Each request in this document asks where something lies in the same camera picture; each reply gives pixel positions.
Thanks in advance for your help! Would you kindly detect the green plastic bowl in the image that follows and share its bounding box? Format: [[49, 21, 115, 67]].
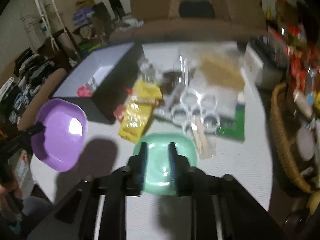
[[133, 133, 197, 196]]

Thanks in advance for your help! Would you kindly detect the purple plastic bowl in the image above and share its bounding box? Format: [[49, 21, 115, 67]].
[[31, 99, 88, 172]]

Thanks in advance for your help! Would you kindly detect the yellow snack packet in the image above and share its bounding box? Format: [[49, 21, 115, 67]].
[[118, 80, 163, 143]]

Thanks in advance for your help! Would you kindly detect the red round item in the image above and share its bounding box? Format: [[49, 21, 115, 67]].
[[76, 86, 92, 98]]

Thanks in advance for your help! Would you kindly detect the wooden sticks packet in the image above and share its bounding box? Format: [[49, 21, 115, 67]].
[[191, 115, 216, 159]]

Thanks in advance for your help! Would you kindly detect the clear plastic cup tray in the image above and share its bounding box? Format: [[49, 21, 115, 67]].
[[154, 53, 221, 134]]

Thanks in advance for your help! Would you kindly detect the green board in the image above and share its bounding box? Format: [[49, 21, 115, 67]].
[[216, 104, 245, 142]]

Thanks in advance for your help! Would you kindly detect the wicker basket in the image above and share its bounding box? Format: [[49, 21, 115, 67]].
[[269, 82, 317, 194]]

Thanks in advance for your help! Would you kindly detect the white coat rack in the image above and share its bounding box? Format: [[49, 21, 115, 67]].
[[20, 0, 80, 58]]

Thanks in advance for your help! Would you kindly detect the brown sofa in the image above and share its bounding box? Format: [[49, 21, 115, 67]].
[[110, 0, 267, 44]]

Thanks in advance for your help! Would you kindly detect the dark cushion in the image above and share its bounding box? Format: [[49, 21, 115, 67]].
[[178, 0, 216, 18]]

